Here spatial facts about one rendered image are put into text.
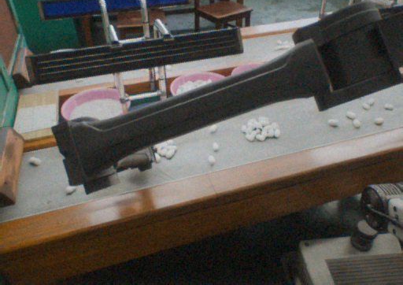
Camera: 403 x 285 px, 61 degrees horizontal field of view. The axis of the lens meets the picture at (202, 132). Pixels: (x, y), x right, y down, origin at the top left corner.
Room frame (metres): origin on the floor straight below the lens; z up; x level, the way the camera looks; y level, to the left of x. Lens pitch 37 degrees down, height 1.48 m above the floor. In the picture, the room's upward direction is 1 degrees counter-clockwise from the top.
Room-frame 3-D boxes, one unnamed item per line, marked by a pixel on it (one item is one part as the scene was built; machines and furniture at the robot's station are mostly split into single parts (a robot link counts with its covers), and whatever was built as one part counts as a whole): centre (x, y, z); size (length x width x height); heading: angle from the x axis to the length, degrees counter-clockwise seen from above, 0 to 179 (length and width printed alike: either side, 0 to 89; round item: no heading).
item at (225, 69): (1.50, -0.11, 0.71); 1.81 x 0.05 x 0.11; 107
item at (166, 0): (1.49, 0.34, 1.08); 0.62 x 0.08 x 0.07; 107
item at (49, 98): (1.10, 0.63, 0.77); 0.33 x 0.15 x 0.01; 17
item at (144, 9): (1.41, 0.31, 0.90); 0.20 x 0.19 x 0.45; 107
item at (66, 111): (1.17, 0.42, 0.72); 0.27 x 0.27 x 0.10
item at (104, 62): (0.95, 0.17, 1.08); 0.62 x 0.08 x 0.07; 107
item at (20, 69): (1.41, 0.78, 0.83); 0.30 x 0.06 x 0.07; 17
